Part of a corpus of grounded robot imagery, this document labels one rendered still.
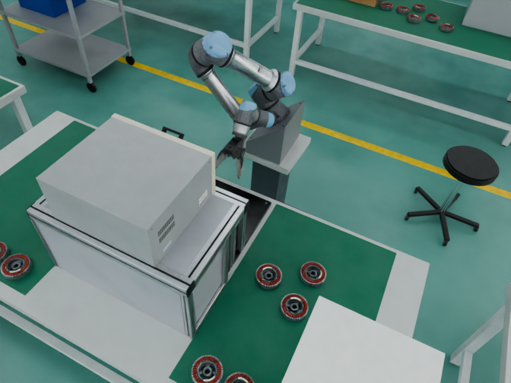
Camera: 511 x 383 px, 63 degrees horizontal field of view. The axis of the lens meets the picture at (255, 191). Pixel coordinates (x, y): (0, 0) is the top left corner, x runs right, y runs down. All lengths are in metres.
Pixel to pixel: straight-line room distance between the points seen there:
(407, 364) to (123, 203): 0.93
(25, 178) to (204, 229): 1.16
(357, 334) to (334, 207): 1.97
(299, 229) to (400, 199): 1.51
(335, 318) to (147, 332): 0.78
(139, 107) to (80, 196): 2.62
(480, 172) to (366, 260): 1.25
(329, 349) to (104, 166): 0.91
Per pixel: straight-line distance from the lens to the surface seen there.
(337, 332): 1.24
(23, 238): 2.10
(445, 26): 4.05
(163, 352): 1.68
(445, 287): 3.00
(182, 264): 1.41
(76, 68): 4.24
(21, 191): 2.31
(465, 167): 2.95
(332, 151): 3.57
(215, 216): 1.53
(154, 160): 1.45
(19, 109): 3.11
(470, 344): 2.54
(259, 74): 2.02
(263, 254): 1.88
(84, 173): 1.46
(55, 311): 1.85
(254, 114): 1.93
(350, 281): 1.88
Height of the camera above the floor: 2.30
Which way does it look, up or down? 47 degrees down
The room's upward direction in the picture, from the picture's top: 5 degrees clockwise
